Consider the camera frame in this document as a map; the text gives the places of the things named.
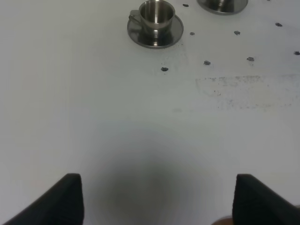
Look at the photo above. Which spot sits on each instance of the steel saucer near left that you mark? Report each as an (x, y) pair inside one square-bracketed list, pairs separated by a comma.
[(161, 41)]

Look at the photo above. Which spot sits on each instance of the steel saucer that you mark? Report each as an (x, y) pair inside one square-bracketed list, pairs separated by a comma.
[(161, 41), (223, 7)]

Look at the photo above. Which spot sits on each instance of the steel saucer far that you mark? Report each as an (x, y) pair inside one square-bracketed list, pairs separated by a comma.
[(223, 7)]

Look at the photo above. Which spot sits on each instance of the steel teacup near left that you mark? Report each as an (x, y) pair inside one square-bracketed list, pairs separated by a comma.
[(153, 15)]

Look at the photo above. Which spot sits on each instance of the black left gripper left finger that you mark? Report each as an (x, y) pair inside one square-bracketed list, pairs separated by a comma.
[(62, 204)]

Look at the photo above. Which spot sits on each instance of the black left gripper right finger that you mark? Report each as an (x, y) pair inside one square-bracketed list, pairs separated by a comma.
[(256, 204)]

